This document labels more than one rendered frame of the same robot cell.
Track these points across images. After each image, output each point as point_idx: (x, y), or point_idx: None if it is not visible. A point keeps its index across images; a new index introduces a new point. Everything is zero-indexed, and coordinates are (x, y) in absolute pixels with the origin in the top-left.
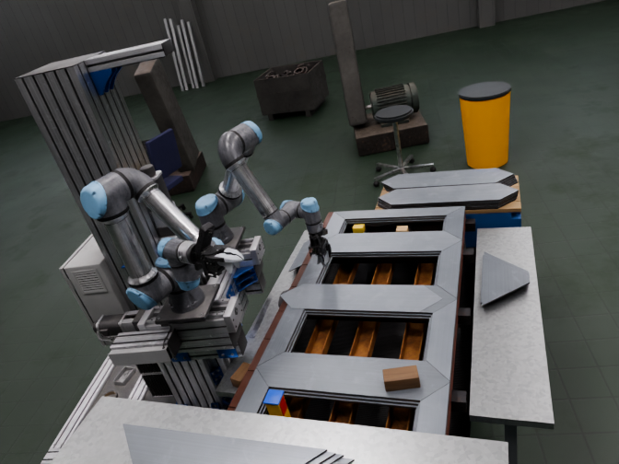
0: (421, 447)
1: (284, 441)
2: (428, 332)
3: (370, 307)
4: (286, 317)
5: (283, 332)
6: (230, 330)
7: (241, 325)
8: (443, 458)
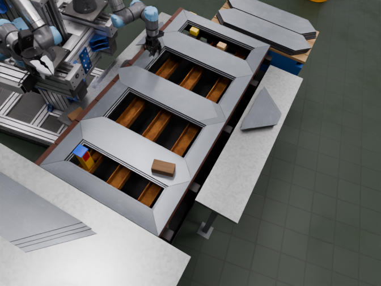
0: (140, 240)
1: (60, 202)
2: (197, 138)
3: (170, 104)
4: (114, 88)
5: (107, 100)
6: (70, 88)
7: (84, 81)
8: (148, 253)
